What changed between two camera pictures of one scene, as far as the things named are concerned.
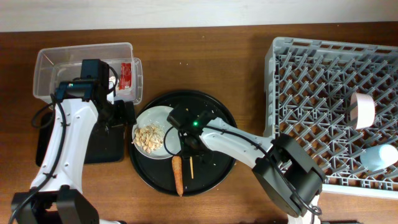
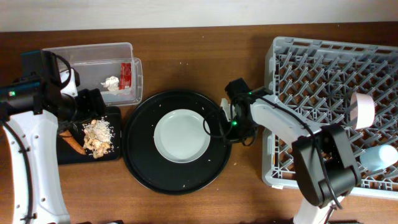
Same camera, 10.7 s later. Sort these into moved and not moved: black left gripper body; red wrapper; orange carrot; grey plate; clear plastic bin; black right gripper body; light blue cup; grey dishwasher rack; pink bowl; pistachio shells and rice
Moved: black left gripper body; black right gripper body; grey plate; pistachio shells and rice; orange carrot
Not moved: red wrapper; light blue cup; grey dishwasher rack; clear plastic bin; pink bowl
